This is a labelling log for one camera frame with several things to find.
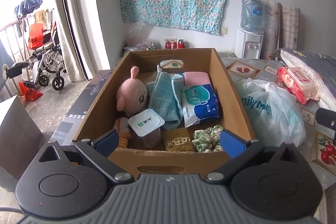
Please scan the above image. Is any pink plush toy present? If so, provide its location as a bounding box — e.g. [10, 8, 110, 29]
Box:
[113, 66, 148, 148]

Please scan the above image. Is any teal checked towel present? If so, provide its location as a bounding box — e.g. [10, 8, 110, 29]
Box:
[146, 71, 184, 131]

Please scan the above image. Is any green white scrunchie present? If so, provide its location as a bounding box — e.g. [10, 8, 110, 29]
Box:
[192, 125, 224, 153]

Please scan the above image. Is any dark printed appliance box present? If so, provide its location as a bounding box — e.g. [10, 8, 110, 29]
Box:
[50, 69, 113, 145]

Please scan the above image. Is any wet wipes pack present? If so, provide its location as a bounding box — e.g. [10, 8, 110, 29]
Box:
[278, 67, 320, 105]

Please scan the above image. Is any white plastic bag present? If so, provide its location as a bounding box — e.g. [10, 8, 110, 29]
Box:
[234, 79, 306, 147]

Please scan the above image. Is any grey quilt with yellow flowers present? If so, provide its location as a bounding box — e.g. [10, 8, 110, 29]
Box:
[277, 48, 336, 111]

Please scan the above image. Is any yogurt cup white lid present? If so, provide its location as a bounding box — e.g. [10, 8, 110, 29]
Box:
[128, 109, 165, 148]

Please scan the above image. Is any blue tissue pack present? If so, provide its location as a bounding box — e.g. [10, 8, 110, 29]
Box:
[182, 84, 221, 127]

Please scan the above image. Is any gold small box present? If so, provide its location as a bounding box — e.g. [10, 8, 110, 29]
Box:
[163, 128, 194, 152]

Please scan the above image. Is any brown cardboard box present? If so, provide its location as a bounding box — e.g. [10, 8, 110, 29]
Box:
[74, 48, 255, 176]

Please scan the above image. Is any patterned floor mat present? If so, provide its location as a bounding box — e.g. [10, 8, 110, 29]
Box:
[222, 57, 335, 189]

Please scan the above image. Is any beige curtain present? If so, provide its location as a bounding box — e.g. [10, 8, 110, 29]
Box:
[55, 0, 110, 82]

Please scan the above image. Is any pink folded cloth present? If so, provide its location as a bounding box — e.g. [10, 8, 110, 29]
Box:
[183, 72, 211, 86]

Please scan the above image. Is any wheelchair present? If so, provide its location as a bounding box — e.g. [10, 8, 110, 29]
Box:
[2, 23, 66, 91]

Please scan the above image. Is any white water dispenser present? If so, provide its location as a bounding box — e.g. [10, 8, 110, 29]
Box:
[234, 28, 264, 59]

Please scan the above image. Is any rolled checked mat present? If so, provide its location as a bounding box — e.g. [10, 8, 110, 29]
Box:
[280, 6, 301, 50]

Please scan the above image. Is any clear plastic bag pile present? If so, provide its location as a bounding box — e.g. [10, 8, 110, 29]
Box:
[125, 22, 157, 51]

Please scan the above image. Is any rolled floral mat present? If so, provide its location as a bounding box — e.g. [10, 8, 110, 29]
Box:
[261, 1, 281, 60]

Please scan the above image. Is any red plastic bag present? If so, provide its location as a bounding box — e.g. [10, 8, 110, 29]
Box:
[28, 23, 44, 50]

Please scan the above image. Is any red white carton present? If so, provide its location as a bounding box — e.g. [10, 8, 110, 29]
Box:
[165, 38, 178, 50]

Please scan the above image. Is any blue water jug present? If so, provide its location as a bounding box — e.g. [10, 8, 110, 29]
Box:
[240, 0, 263, 33]

